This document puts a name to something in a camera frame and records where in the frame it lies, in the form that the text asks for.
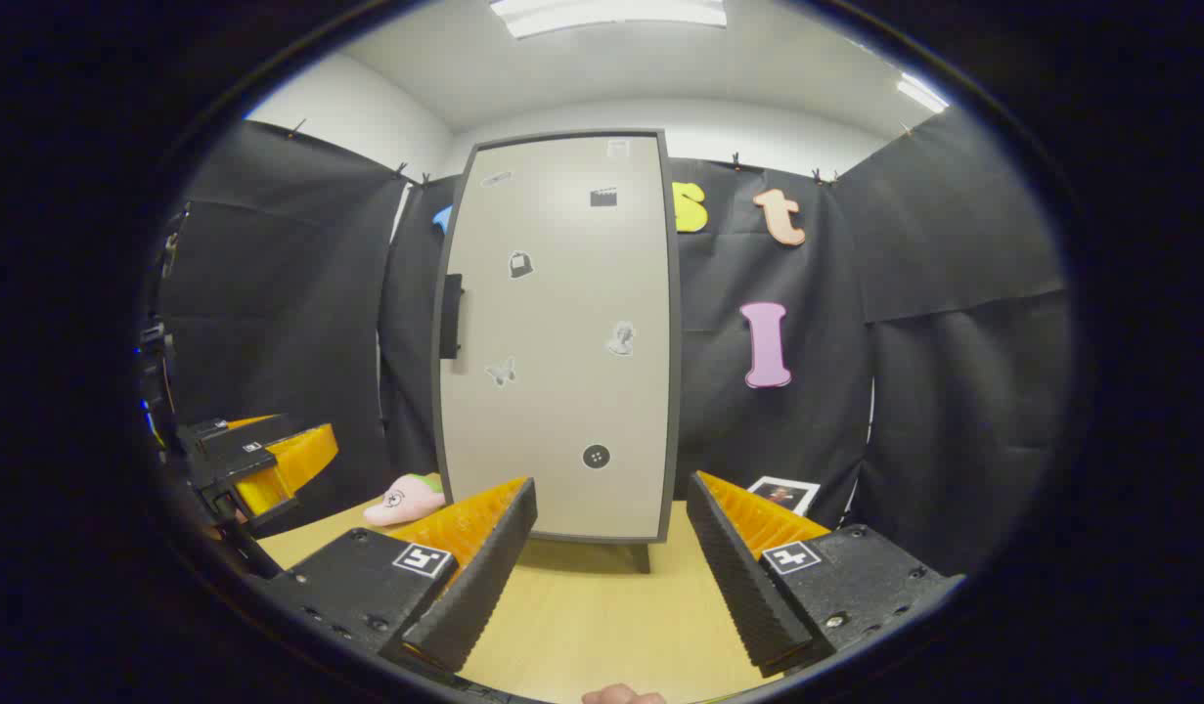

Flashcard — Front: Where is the beige cabinet door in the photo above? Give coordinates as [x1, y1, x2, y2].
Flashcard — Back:
[438, 136, 673, 542]

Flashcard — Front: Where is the pink plush toy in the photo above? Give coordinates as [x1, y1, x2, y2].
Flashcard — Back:
[363, 473, 448, 529]

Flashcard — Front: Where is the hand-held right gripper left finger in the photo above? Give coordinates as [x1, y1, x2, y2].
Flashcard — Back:
[254, 476, 539, 676]

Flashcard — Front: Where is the large ceiling light panel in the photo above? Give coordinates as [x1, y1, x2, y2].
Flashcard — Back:
[489, 0, 730, 40]

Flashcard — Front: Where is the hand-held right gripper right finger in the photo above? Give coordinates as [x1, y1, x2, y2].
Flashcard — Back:
[686, 470, 965, 679]

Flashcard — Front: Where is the small ceiling light panel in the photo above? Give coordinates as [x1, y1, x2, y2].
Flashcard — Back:
[895, 71, 952, 115]

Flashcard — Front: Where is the white portrait cover book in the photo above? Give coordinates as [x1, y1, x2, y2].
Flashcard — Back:
[747, 475, 822, 518]

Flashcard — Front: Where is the black backdrop cloth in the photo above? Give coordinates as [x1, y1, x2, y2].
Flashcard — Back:
[156, 119, 1072, 578]

